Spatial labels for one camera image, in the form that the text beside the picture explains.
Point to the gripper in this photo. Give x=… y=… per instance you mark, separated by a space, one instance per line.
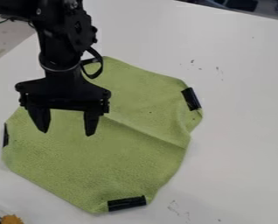
x=63 y=89

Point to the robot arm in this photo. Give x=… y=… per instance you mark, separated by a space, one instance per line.
x=63 y=27

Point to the green cloth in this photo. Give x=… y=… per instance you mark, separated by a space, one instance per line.
x=118 y=140

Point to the yellow toy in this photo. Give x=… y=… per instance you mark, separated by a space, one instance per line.
x=11 y=219

